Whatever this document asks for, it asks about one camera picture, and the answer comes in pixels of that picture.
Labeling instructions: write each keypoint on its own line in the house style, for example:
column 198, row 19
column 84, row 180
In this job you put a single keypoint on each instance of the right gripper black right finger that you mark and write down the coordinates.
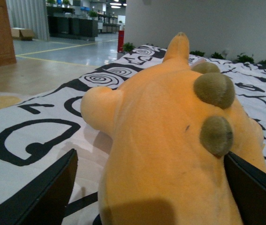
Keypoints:
column 248, row 186

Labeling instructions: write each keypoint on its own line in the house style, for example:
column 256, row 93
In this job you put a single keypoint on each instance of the red standing pillar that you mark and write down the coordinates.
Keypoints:
column 120, row 41

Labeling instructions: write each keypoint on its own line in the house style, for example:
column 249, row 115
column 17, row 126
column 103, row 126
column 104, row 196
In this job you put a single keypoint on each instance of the orange plush dinosaur toy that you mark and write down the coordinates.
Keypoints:
column 171, row 126

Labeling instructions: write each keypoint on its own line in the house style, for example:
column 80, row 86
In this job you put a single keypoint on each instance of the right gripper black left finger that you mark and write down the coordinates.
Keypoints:
column 43, row 201

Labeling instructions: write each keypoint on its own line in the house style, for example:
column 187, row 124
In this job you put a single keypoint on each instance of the left potted green plant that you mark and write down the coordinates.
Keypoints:
column 127, row 47

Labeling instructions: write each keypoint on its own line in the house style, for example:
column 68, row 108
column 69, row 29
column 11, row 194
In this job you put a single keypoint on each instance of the black white patterned duvet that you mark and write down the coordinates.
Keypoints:
column 36, row 133

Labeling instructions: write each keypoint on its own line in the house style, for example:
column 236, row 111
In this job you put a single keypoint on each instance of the cardboard box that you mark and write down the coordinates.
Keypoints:
column 22, row 34

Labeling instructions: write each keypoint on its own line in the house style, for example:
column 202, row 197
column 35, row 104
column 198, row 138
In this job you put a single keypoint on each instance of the dark counter with shelves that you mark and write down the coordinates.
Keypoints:
column 71, row 22

